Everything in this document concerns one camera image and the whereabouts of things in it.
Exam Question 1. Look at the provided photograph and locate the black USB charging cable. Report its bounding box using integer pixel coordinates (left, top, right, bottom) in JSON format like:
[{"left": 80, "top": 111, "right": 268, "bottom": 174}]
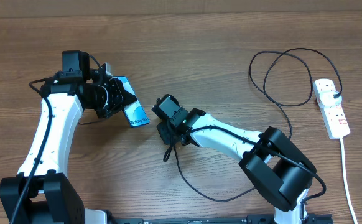
[{"left": 162, "top": 47, "right": 343, "bottom": 203}]

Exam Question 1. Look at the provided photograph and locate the blue Galaxy smartphone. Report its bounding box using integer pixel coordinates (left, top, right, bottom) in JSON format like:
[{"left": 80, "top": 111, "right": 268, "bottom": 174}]
[{"left": 117, "top": 76, "right": 149, "bottom": 128}]

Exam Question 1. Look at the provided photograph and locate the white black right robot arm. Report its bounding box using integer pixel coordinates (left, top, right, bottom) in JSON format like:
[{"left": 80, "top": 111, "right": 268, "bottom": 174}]
[{"left": 152, "top": 94, "right": 324, "bottom": 223}]

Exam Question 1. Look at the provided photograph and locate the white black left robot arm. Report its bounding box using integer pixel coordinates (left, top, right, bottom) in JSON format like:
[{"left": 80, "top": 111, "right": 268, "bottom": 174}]
[{"left": 0, "top": 50, "right": 137, "bottom": 223}]

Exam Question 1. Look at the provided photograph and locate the white charger plug adapter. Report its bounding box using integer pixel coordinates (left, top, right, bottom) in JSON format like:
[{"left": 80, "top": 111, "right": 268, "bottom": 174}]
[{"left": 317, "top": 91, "right": 342, "bottom": 108}]

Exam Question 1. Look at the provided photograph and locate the white power strip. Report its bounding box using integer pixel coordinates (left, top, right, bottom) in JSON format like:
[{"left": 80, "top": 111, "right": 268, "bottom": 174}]
[{"left": 313, "top": 78, "right": 350, "bottom": 139}]

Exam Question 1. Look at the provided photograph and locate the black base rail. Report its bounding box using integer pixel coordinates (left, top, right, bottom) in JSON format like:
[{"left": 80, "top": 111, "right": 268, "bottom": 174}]
[{"left": 106, "top": 213, "right": 334, "bottom": 224}]

